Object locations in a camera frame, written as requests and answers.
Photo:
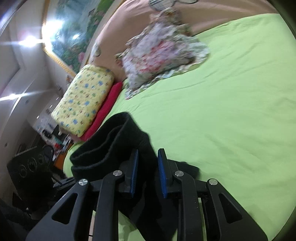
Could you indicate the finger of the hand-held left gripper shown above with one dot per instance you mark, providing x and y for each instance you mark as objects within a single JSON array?
[{"x": 63, "y": 183}]

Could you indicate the pink heart-print quilt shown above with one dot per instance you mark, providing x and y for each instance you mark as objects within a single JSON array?
[{"x": 129, "y": 23}]

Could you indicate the floral cloth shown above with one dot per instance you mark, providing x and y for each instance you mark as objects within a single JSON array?
[{"x": 157, "y": 53}]

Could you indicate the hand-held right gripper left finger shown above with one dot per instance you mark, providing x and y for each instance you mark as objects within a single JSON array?
[{"x": 133, "y": 171}]

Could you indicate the black pants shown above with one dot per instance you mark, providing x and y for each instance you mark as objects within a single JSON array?
[{"x": 111, "y": 143}]

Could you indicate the cluttered desk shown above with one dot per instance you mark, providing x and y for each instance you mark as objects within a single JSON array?
[{"x": 54, "y": 136}]

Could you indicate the gold-framed landscape painting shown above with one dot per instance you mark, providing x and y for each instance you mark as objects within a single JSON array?
[{"x": 69, "y": 30}]

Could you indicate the dark speaker cabinet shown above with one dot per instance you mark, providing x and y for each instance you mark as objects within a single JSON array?
[{"x": 27, "y": 166}]

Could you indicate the green bed sheet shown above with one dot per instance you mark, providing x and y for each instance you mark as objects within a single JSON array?
[{"x": 219, "y": 104}]

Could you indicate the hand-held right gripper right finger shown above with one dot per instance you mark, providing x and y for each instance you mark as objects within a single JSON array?
[{"x": 161, "y": 176}]

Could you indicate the red pillow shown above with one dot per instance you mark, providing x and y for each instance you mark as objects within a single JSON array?
[{"x": 108, "y": 99}]

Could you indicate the yellow printed pillow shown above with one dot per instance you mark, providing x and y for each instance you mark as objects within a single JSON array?
[{"x": 85, "y": 97}]

